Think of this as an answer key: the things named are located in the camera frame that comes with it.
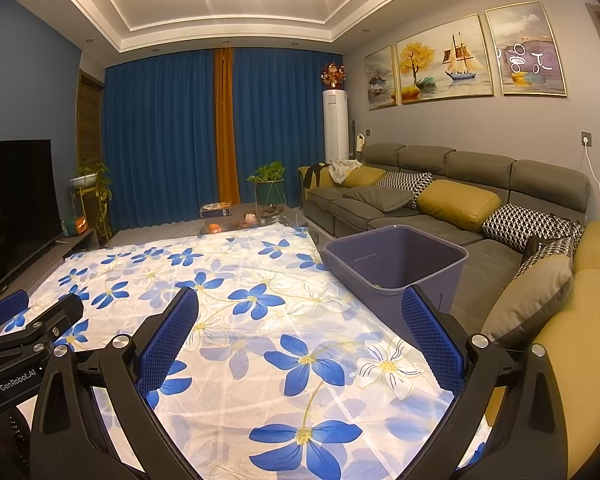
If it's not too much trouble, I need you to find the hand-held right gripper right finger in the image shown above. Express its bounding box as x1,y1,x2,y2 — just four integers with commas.
401,285,581,480

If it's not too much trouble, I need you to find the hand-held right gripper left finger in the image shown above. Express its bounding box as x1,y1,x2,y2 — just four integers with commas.
30,286,217,480

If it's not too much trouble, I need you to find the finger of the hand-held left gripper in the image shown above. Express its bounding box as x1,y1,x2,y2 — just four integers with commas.
0,290,32,342
0,294,85,361

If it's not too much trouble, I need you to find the purple plastic bin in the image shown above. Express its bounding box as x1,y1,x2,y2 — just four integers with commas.
322,225,470,313

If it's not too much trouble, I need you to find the grey television cabinet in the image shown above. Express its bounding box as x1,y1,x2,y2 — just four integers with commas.
0,227,101,306

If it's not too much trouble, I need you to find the grey cushion dark edge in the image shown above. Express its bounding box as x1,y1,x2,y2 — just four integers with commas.
480,254,574,351

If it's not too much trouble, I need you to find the tall gold plant stand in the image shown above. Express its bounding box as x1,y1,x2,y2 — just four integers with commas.
72,185,112,241

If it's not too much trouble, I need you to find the black flat television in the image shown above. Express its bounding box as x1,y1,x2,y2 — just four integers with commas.
0,139,63,286

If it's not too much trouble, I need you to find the blue floral tablecloth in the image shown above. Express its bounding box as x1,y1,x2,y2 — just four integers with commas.
0,222,486,480

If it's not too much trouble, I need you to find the large yellow bolster cushion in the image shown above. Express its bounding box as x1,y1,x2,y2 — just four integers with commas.
416,180,503,233

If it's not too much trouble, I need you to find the printed cardboard box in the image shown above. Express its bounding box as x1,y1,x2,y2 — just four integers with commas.
200,202,233,220

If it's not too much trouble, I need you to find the trailing plant white bowl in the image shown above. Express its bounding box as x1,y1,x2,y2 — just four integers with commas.
70,160,113,241

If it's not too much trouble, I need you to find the black edged houndstooth cushion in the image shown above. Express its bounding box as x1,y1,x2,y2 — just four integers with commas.
512,235,576,281

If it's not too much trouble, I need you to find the yellow leather sofa section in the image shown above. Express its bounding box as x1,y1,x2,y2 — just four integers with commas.
472,220,600,480

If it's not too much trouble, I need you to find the flat grey cushion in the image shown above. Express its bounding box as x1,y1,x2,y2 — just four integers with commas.
350,185,416,212

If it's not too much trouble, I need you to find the small yellow cushion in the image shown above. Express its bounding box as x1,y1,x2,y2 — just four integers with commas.
340,166,387,188

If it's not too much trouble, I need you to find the grey sectional sofa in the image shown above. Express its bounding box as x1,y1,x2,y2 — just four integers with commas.
299,142,593,356

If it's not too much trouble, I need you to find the white cloth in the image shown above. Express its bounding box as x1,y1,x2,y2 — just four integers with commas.
328,158,363,184

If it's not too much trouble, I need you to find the brown wooden panel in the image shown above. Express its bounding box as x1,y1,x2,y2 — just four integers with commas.
76,69,106,166

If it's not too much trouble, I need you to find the blue curtain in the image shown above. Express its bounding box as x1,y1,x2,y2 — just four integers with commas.
232,46,343,208
102,49,223,233

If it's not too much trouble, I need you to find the black and yellow garment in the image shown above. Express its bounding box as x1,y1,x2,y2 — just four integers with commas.
300,162,337,191

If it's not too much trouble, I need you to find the orange curtain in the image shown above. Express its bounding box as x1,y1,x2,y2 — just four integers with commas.
212,47,241,203

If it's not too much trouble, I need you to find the white standing air conditioner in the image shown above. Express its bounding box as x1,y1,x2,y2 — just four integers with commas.
322,90,350,166

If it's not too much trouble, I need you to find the small grey landscape painting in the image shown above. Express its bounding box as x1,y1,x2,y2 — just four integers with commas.
364,46,399,111

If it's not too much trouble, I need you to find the sailboat and tree painting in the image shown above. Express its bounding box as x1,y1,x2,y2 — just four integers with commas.
396,14,496,106

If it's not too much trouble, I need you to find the orange decorative tree ornament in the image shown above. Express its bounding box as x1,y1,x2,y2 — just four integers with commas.
320,62,347,92

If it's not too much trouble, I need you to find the purple framed painting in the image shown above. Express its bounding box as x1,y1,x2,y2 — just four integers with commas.
485,0,568,98

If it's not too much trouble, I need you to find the white cable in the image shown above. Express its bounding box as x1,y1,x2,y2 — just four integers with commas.
584,145,600,222

